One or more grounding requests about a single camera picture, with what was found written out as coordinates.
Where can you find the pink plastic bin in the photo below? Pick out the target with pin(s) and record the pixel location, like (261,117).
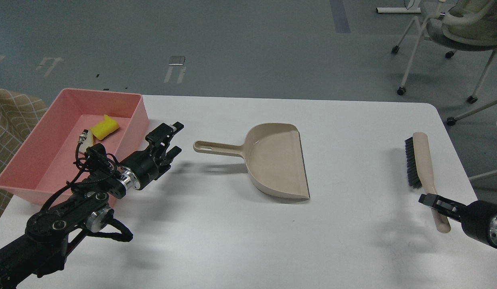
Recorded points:
(45,161)

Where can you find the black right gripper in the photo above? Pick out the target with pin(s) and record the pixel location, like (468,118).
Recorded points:
(478,219)

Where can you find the beige checkered cloth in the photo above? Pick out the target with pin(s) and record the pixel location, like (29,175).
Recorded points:
(19,114)

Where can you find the white office chair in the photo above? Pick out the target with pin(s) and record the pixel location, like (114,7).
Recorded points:
(469,25)

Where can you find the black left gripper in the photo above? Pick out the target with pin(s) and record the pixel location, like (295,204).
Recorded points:
(141,167)

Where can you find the yellow sponge piece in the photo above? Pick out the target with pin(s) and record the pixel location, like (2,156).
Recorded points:
(104,128)

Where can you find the beige plastic dustpan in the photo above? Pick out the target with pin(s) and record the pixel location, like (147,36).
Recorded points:
(272,153)

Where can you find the silver floor plate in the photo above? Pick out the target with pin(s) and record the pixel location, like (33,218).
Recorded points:
(177,60)

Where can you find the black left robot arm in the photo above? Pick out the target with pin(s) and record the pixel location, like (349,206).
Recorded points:
(81,208)

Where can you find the beige brush with black bristles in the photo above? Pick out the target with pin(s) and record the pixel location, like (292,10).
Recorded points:
(420,174)

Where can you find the white bread slice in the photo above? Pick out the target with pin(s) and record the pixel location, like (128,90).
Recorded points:
(89,141)

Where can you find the white table base bar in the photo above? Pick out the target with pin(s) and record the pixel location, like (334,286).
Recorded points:
(397,10)

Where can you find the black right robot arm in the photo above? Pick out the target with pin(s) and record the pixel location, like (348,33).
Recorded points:
(478,219)

